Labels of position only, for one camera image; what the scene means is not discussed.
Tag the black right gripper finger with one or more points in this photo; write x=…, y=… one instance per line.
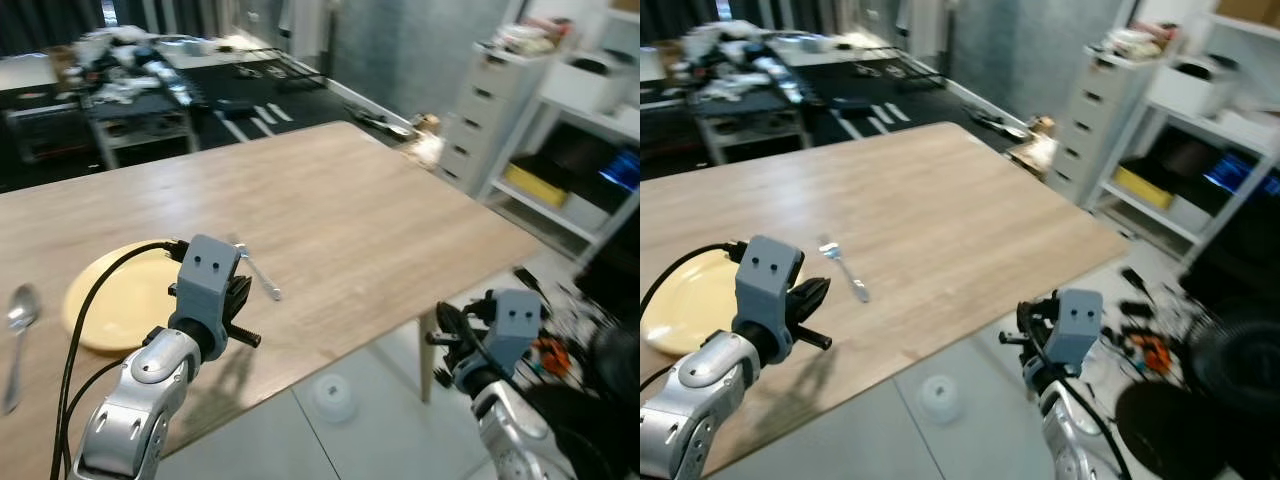
x=450, y=322
x=1030, y=318

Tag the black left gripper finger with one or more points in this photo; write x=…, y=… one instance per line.
x=240, y=290
x=812, y=292

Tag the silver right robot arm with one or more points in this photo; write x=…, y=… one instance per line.
x=510, y=440
x=1070, y=440

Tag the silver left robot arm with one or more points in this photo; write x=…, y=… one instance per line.
x=690, y=400
x=140, y=400

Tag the silver fork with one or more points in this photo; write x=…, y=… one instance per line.
x=262, y=278
x=848, y=270

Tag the orange tool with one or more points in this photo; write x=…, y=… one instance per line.
x=1152, y=352
x=550, y=355

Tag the small white round object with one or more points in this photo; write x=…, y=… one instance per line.
x=941, y=398

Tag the yellow plate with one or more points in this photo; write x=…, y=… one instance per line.
x=700, y=300
x=110, y=300

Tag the wooden dining table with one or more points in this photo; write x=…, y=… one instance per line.
x=350, y=220
x=950, y=220

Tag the yellow box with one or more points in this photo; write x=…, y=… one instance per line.
x=1143, y=187
x=535, y=185

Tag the white drawer cabinet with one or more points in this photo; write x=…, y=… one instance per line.
x=480, y=110
x=1090, y=120

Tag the silver spoon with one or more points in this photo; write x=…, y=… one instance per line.
x=22, y=305

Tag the cluttered white workbench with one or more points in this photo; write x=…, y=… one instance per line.
x=820, y=50
x=200, y=52

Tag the white shelf unit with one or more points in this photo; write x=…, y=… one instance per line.
x=1215, y=125
x=600, y=125

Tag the white storage box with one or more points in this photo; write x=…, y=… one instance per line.
x=585, y=92
x=1190, y=95

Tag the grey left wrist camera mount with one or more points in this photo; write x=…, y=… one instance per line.
x=205, y=280
x=765, y=285

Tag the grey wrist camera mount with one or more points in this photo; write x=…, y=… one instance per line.
x=765, y=285
x=515, y=325
x=1075, y=325
x=205, y=280

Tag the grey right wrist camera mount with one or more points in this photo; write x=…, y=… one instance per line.
x=1075, y=325
x=515, y=325

